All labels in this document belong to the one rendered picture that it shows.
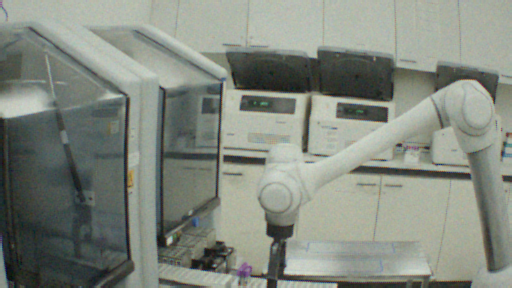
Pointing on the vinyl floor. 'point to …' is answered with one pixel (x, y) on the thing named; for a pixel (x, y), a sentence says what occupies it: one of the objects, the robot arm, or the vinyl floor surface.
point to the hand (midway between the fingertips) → (274, 287)
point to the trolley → (356, 261)
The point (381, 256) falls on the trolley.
